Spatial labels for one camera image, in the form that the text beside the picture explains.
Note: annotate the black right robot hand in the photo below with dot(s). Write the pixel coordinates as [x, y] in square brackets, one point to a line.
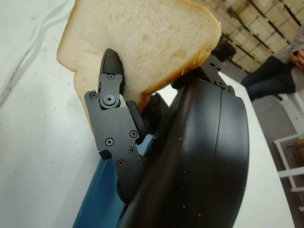
[190, 154]

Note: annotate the white bread toast slice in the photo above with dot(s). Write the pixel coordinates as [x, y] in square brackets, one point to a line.
[142, 35]

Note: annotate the stacked wooden crates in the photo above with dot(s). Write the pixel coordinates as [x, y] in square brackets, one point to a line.
[261, 23]

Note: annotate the seated person dark trousers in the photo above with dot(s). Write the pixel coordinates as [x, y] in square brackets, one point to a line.
[273, 76]

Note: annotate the blue plastic tray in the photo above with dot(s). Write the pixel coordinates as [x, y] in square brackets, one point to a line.
[99, 202]

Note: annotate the white metal table frame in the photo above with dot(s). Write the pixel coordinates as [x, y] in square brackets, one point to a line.
[285, 156]

